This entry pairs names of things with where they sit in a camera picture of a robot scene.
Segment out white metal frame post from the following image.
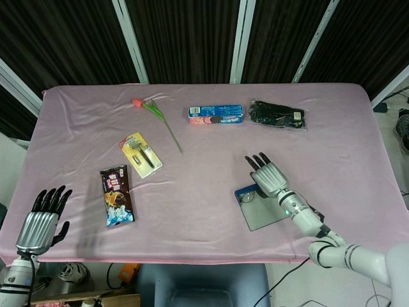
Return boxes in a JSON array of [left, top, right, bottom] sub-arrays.
[[370, 63, 409, 108], [111, 0, 150, 85], [0, 59, 43, 118], [292, 0, 340, 84], [229, 0, 256, 84]]

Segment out cardboard box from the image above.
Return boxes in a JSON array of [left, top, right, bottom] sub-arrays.
[[28, 287, 141, 307]]

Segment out blue grey chair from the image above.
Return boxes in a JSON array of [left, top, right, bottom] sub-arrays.
[[135, 264, 272, 307]]

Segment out brown chocolate snack bag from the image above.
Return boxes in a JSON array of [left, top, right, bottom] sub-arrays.
[[100, 164, 137, 228]]

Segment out grey white sneaker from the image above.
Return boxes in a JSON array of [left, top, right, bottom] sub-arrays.
[[57, 262, 90, 285]]

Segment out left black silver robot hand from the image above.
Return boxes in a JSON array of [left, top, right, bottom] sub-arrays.
[[15, 185, 73, 256]]

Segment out blue pink cookie box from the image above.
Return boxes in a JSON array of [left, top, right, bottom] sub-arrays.
[[187, 104, 245, 126]]

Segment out razor in yellow blister pack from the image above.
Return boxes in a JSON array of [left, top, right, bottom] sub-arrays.
[[118, 132, 163, 180]]

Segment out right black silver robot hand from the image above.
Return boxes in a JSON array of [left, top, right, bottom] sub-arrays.
[[244, 152, 291, 199]]

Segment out dark sneaker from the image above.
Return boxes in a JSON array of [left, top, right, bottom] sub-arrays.
[[395, 113, 409, 145]]

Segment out black gloves in plastic bag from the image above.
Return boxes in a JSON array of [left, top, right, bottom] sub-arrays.
[[248, 98, 309, 132]]

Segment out pink tablecloth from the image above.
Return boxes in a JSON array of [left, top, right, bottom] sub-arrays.
[[0, 83, 409, 265]]

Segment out blue glasses case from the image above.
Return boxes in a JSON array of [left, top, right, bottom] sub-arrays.
[[234, 184, 290, 232]]

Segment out artificial tulip flower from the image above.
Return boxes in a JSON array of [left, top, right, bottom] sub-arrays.
[[131, 98, 184, 155]]

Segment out orange tool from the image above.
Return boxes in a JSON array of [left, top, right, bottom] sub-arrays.
[[118, 264, 139, 285]]

